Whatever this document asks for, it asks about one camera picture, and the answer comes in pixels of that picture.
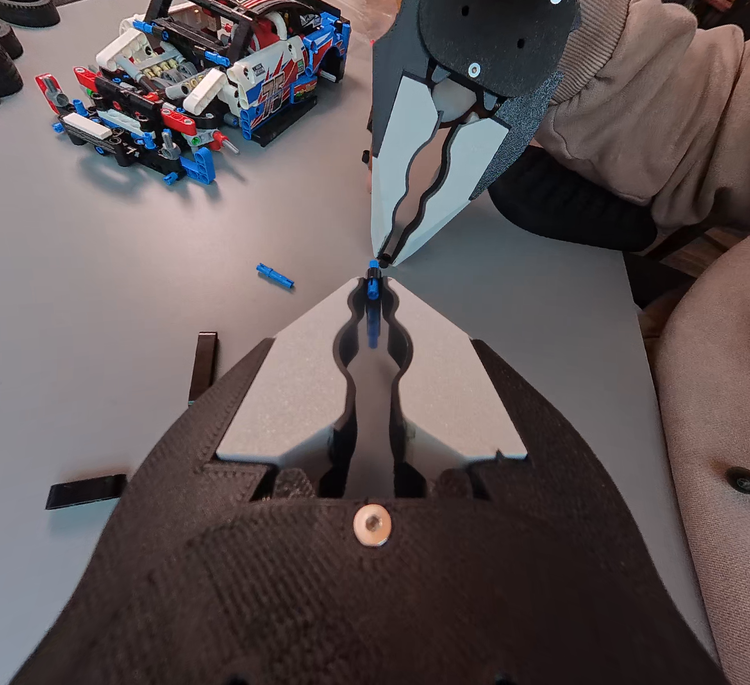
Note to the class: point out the blue connector pin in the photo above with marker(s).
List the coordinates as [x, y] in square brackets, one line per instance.
[373, 316]
[275, 276]

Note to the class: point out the person's right forearm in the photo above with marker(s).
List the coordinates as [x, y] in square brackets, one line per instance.
[644, 81]

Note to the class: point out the black clip microphone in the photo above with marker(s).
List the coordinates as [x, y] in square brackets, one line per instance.
[741, 480]

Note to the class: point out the grey desk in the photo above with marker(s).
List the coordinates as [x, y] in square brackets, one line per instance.
[234, 228]

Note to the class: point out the short black brick beam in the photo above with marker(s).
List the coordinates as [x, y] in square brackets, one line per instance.
[88, 491]

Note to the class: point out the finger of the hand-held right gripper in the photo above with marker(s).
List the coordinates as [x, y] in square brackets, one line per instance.
[463, 169]
[398, 140]

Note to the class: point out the person's right hand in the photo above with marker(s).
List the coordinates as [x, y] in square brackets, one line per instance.
[369, 181]

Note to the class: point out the small black brick piece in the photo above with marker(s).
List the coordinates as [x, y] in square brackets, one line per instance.
[373, 274]

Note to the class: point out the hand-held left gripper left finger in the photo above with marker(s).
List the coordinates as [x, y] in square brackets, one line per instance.
[281, 398]

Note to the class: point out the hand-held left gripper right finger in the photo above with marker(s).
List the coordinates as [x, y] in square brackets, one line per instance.
[463, 398]

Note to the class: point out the toy brick race car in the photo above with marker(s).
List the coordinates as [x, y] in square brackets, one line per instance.
[176, 81]

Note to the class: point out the person's torso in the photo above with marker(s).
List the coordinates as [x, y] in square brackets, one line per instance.
[703, 374]

